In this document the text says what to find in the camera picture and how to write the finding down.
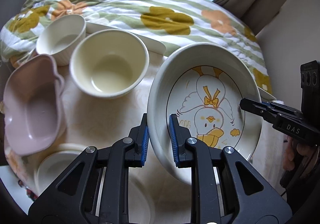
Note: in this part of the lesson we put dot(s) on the pink bear-shaped bowl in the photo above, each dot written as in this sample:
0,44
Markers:
33,109

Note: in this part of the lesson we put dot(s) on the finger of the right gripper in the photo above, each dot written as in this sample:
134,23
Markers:
266,110

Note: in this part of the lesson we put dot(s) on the duck cartoon plate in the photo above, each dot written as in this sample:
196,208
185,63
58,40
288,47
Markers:
202,84

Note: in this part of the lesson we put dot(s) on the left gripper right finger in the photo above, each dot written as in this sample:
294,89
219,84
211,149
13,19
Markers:
225,188

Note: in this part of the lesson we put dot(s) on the plain white plate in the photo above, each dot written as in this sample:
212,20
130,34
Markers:
54,160

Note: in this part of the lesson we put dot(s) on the white ribbed bowl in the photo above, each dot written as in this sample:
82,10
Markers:
61,37

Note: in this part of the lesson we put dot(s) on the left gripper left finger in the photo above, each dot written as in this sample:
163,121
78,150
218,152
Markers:
94,187

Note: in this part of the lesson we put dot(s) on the cream round bowl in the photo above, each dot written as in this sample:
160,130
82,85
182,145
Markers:
103,67

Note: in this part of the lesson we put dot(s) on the person's right hand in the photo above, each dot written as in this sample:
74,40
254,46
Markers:
310,154

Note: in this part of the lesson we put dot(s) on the floral striped duvet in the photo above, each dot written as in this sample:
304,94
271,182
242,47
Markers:
175,23

